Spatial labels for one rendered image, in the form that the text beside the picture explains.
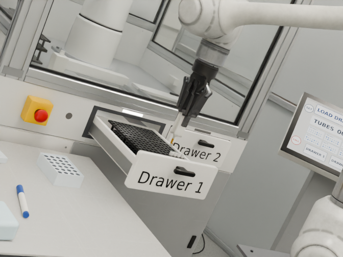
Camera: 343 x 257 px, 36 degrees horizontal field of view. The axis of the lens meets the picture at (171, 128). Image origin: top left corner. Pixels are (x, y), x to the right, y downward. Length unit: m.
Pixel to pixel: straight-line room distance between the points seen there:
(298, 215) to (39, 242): 1.42
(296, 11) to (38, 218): 0.80
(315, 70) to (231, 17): 1.98
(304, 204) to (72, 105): 1.13
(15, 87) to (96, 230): 0.52
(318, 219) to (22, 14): 0.95
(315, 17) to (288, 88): 2.01
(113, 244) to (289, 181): 2.12
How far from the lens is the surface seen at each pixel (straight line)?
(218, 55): 1.54
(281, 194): 3.32
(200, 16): 1.35
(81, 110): 1.71
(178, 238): 2.19
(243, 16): 1.37
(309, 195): 2.35
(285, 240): 2.41
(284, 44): 2.07
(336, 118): 2.35
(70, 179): 1.48
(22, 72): 1.61
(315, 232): 1.25
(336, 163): 2.25
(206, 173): 1.61
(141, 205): 2.00
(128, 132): 1.69
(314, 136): 2.27
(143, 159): 1.46
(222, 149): 2.05
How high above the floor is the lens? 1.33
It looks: 13 degrees down
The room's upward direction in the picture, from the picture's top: 24 degrees clockwise
